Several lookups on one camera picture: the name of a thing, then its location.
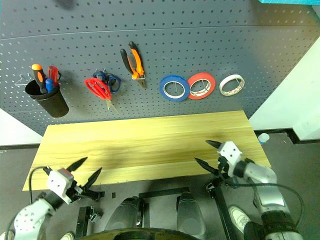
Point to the orange black pliers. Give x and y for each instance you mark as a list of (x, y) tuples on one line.
[(136, 58)]

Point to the dark rounded robot foot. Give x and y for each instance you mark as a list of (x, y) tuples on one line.
[(125, 215), (190, 215)]

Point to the black metal table frame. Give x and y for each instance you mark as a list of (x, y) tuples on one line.
[(162, 193)]

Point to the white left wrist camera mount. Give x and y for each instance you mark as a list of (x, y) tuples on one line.
[(58, 181)]

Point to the white tape roll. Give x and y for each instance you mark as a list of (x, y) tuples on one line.
[(228, 94)]

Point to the black cup holder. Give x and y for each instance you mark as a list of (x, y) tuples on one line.
[(56, 107)]

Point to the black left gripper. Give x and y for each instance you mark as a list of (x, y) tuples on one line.
[(76, 191)]

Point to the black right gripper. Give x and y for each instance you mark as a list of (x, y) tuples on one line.
[(223, 167)]

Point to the dark curved robot torso rim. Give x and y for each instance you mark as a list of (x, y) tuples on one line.
[(140, 235)]

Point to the grey metal pegboard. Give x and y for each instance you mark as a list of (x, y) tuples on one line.
[(175, 32)]

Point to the red tape roll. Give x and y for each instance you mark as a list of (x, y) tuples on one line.
[(212, 82)]

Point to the silver table frame clamp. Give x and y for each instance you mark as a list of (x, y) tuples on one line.
[(94, 214), (210, 187)]

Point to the clear plastic bottle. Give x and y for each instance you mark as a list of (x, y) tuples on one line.
[(263, 138)]

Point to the orange black screwdriver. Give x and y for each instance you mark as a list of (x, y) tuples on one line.
[(40, 77)]

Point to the small black block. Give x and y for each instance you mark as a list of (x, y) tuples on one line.
[(114, 195)]

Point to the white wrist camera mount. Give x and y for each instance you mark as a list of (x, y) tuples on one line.
[(230, 151), (58, 181)]

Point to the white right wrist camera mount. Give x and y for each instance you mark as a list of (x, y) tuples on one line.
[(230, 151)]

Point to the blue tape roll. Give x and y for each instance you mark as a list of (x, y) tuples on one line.
[(162, 87)]

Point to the teal panel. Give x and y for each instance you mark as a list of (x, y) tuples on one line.
[(287, 1)]

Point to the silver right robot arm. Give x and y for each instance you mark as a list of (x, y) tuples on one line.
[(262, 175)]

